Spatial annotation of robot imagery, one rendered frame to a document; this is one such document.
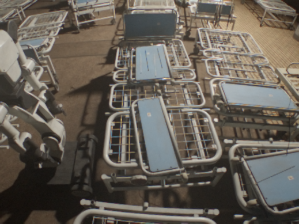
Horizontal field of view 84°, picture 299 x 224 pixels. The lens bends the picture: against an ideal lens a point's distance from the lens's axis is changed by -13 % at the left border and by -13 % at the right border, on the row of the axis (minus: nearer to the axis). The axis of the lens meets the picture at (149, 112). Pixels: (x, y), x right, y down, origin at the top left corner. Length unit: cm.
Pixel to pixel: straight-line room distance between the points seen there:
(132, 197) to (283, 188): 118
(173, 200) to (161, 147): 59
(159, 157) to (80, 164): 77
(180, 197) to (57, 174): 111
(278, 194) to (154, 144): 89
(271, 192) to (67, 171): 160
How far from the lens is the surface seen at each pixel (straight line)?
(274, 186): 144
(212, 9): 404
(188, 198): 180
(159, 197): 178
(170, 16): 272
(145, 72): 196
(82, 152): 185
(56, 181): 182
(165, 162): 132
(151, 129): 147
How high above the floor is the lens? 169
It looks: 47 degrees down
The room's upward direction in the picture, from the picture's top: straight up
